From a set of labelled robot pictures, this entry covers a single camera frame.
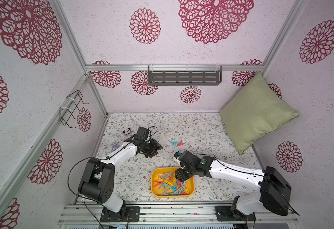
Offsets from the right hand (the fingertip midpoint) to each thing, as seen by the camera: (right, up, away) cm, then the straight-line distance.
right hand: (176, 174), depth 80 cm
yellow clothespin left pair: (-10, -5, +5) cm, 12 cm away
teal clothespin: (-7, -7, +2) cm, 10 cm away
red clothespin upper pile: (+5, +15, +23) cm, 27 cm away
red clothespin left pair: (-10, -6, +3) cm, 12 cm away
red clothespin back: (-3, -4, +3) cm, 6 cm away
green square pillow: (+48, +37, +5) cm, 61 cm away
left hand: (-9, +13, +7) cm, 17 cm away
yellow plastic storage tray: (-11, -11, +1) cm, 15 cm away
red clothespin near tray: (+3, -11, -1) cm, 11 cm away
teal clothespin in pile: (0, +15, +21) cm, 25 cm away
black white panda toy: (-35, +23, +26) cm, 49 cm away
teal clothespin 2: (-1, -9, +1) cm, 9 cm away
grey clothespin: (-6, -11, -1) cm, 12 cm away
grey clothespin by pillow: (-6, -3, +5) cm, 9 cm away
